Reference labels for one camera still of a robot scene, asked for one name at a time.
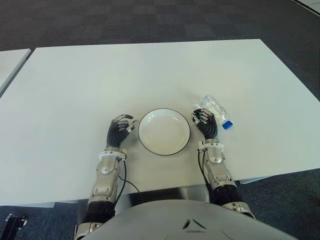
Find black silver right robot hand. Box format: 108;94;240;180
191;107;221;141

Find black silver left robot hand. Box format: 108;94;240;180
106;113;138;151

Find clear water bottle blue cap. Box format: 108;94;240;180
199;94;235;131

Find white plate with black rim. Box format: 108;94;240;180
137;107;192;157

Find grey robot torso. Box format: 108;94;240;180
82;198;298;240

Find white neighbouring table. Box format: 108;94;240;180
0;48;32;97

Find black stand with caster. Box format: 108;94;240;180
4;213;28;240

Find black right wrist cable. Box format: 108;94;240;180
197;149;212;193

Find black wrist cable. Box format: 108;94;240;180
197;149;212;193
113;156;143;203

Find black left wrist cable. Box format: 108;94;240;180
113;156;143;203

